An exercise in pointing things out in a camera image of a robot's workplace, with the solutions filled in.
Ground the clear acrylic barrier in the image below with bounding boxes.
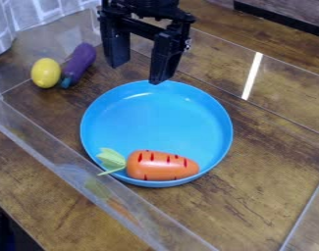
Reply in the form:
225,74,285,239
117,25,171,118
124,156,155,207
0,93,219,251

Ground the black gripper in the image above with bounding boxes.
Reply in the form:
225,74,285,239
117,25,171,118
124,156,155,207
97,0,196,84

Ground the yellow toy lemon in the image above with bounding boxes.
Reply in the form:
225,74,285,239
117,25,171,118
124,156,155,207
32,58,61,88

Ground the grey white curtain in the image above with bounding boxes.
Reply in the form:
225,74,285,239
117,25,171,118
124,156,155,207
0,0,100,54

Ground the blue round tray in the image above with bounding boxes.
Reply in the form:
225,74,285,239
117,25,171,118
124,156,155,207
81,80,234,187

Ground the purple toy eggplant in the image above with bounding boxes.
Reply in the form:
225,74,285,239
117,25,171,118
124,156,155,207
61,42,96,88

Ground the orange toy carrot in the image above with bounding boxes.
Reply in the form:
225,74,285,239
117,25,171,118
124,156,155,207
96,148,200,181

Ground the dark wooden board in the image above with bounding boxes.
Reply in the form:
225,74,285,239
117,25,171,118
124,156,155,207
234,0,319,36

